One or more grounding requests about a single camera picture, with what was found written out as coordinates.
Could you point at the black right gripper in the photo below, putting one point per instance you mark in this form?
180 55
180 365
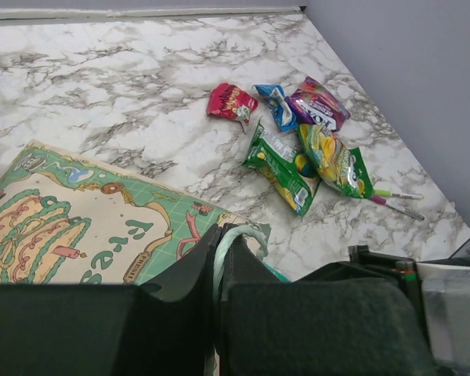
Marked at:
364 316

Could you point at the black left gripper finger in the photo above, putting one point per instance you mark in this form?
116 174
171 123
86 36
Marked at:
161 327

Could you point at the green illustrated paper bag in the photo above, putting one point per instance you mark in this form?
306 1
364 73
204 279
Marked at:
68 220

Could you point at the yellow green snack packet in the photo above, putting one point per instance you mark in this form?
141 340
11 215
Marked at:
338 166

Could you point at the green spring tea packet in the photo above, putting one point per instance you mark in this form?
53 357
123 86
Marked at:
289 171

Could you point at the purple snack packet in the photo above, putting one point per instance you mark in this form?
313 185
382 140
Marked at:
313 104

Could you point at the red snack packet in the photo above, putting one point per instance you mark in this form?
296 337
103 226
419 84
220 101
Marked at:
231 102

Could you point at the blue snack packet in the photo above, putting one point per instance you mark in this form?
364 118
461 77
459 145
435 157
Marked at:
274 98

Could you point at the green capped marker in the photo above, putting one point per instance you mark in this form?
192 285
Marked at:
405 196

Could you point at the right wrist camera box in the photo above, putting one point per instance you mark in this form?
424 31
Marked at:
446 299

